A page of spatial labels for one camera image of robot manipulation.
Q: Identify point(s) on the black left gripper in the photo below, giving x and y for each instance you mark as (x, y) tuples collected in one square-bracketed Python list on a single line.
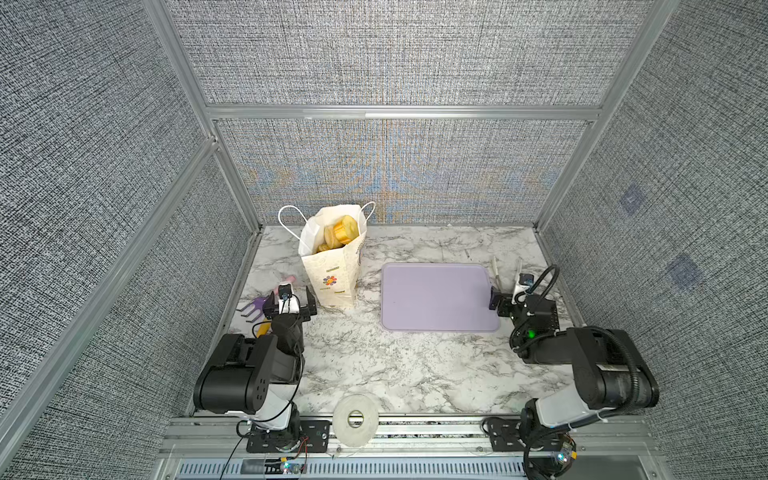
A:
[(288, 309)]

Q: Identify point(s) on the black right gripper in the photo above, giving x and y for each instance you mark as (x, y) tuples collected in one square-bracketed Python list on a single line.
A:
[(501, 298)]

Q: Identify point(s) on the white printed paper bag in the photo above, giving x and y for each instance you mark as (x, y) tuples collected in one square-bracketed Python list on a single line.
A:
[(333, 274)]

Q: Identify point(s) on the pale yellow fake bun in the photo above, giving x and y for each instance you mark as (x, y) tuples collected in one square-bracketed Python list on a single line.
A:
[(331, 242)]

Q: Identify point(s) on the yellow bundt fake bread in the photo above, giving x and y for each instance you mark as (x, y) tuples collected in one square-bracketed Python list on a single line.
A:
[(346, 230)]

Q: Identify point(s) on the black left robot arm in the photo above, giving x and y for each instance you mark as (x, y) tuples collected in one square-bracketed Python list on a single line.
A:
[(257, 378)]

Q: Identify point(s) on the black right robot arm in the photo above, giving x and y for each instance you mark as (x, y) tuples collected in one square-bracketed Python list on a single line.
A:
[(610, 377)]

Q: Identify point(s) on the purple toy garden fork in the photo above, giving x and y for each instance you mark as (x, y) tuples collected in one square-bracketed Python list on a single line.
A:
[(252, 310)]

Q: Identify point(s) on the lilac plastic tray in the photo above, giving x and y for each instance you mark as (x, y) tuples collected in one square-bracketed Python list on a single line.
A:
[(436, 297)]

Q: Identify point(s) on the white tape roll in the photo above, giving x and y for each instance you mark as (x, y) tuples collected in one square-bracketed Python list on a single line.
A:
[(355, 420)]

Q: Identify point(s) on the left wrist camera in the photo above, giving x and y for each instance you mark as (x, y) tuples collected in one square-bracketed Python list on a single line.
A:
[(284, 292)]

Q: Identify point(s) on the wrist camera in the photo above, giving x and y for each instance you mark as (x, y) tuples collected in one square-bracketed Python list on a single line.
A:
[(523, 282), (284, 292)]

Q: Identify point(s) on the yellow toy tool handle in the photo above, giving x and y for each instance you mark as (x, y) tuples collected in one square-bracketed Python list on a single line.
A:
[(261, 328)]

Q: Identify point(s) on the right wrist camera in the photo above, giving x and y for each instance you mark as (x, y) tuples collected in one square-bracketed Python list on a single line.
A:
[(523, 282)]

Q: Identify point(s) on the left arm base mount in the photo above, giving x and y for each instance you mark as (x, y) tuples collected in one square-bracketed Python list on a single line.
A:
[(310, 436)]

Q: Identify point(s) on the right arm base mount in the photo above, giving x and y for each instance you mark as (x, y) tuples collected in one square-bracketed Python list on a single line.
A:
[(510, 435)]

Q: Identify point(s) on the aluminium front rail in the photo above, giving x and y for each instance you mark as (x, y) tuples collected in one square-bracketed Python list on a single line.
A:
[(406, 446)]

